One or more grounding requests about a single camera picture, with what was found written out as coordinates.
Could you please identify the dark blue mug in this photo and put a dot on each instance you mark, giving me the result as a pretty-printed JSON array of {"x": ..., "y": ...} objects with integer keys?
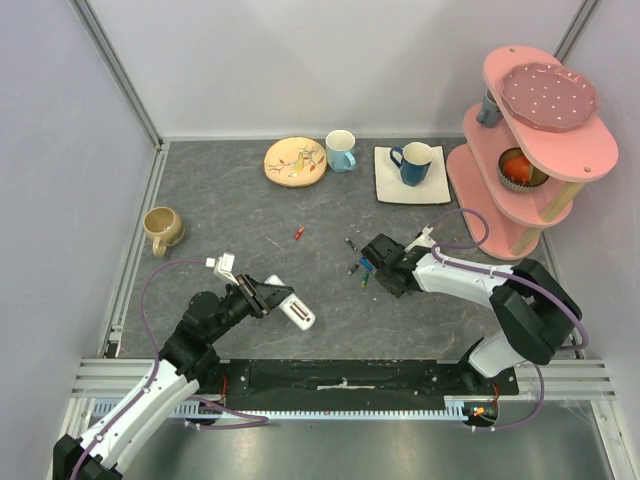
[{"x": 413, "y": 161}]

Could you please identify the grey blue cup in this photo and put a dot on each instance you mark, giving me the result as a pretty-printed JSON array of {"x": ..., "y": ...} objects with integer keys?
[{"x": 489, "y": 115}]

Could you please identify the yellow floral plate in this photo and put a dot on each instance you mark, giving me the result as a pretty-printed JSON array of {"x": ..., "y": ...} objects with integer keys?
[{"x": 295, "y": 162}]

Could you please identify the beige ceramic mug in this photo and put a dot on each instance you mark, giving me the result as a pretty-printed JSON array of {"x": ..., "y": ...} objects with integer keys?
[{"x": 164, "y": 227}]

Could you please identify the red battery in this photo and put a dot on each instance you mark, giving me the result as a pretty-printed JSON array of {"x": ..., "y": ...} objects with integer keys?
[{"x": 299, "y": 233}]

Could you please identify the bowl with fruit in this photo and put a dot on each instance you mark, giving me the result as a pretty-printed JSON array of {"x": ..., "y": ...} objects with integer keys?
[{"x": 517, "y": 173}]

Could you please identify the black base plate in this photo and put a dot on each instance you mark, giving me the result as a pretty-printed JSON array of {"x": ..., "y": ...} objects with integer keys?
[{"x": 349, "y": 385}]

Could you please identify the light blue mug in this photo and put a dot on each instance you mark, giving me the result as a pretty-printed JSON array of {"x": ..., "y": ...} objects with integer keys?
[{"x": 340, "y": 146}]

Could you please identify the light blue battery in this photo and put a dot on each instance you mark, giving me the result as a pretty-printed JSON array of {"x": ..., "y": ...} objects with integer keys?
[{"x": 366, "y": 263}]

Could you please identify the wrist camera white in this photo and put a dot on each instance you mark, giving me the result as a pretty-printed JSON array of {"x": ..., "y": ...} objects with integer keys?
[
  {"x": 422, "y": 239},
  {"x": 222, "y": 267}
]

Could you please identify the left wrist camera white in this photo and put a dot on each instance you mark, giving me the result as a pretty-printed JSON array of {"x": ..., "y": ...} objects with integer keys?
[{"x": 222, "y": 267}]

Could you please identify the black battery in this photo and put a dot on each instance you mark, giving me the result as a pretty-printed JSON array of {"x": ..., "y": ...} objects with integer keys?
[
  {"x": 353, "y": 269},
  {"x": 351, "y": 244}
]

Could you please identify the black battery lower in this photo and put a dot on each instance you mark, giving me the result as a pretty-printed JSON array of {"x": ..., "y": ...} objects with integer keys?
[{"x": 353, "y": 269}]

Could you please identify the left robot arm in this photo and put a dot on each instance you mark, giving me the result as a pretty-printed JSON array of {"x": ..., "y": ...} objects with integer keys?
[{"x": 184, "y": 364}]

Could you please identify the pink dotted plate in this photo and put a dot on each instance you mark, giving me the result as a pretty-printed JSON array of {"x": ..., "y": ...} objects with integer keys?
[{"x": 548, "y": 97}]

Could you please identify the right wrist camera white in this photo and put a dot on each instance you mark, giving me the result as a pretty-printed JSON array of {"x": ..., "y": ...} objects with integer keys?
[{"x": 422, "y": 239}]

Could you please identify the black battery upper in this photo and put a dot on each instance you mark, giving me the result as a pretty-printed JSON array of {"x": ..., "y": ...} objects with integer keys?
[{"x": 351, "y": 244}]

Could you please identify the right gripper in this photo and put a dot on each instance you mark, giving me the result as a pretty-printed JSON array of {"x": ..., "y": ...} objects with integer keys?
[{"x": 382, "y": 262}]

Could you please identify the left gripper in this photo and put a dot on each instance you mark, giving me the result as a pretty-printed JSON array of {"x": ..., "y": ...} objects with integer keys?
[{"x": 261, "y": 296}]

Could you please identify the white slotted cable duct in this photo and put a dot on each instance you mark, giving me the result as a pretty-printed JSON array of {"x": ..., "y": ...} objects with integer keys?
[{"x": 198, "y": 410}]

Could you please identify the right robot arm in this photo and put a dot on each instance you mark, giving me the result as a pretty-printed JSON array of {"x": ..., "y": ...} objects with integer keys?
[{"x": 535, "y": 314}]

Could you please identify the white square plate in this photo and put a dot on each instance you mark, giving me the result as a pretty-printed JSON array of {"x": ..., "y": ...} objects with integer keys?
[{"x": 389, "y": 187}]

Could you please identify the white remote control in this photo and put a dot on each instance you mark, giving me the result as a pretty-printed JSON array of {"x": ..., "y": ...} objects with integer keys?
[{"x": 297, "y": 311}]

